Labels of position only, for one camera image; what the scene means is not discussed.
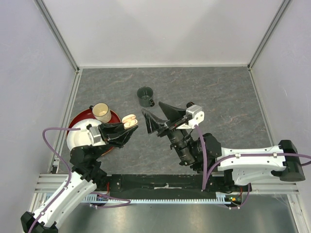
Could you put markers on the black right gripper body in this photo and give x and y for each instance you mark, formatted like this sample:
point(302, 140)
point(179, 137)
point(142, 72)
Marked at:
point(172, 127)

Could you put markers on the black earbuds charging case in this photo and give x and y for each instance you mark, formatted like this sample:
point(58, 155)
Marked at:
point(189, 104)

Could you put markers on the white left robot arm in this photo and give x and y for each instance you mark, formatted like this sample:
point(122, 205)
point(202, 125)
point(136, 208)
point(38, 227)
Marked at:
point(84, 177)

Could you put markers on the beige earbuds charging case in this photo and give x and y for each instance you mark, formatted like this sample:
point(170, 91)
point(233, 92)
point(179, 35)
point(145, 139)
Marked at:
point(129, 121)

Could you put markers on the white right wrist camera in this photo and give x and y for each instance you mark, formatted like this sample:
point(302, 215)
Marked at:
point(193, 117)

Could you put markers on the beige ceramic cup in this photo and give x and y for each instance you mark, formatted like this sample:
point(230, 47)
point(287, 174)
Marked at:
point(101, 112)

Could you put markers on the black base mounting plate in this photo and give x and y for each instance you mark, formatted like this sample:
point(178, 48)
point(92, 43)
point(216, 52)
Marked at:
point(160, 187)

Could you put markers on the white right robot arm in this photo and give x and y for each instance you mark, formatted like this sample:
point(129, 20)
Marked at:
point(204, 154)

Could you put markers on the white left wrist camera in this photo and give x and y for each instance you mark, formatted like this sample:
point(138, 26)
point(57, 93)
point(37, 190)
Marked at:
point(94, 135)

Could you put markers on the red round tray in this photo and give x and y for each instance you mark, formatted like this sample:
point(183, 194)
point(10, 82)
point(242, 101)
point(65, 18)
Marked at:
point(88, 114)

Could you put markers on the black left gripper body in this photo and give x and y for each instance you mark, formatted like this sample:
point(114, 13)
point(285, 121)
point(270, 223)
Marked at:
point(104, 135)

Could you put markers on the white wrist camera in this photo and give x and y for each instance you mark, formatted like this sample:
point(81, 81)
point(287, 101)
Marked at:
point(193, 117)
point(94, 135)

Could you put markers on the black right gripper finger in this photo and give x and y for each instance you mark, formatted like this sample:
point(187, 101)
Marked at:
point(154, 123)
point(172, 113)

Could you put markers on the white slotted cable duct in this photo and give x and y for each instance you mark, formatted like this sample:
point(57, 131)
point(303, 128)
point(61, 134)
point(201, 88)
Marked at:
point(98, 199)

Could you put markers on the dark green mug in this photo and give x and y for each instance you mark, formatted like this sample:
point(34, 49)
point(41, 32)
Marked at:
point(145, 96)

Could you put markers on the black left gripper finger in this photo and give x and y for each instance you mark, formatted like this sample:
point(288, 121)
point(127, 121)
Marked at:
point(121, 138)
point(112, 127)

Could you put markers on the white ceramic plate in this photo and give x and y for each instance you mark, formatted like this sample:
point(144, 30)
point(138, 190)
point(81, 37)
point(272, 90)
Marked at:
point(81, 138)

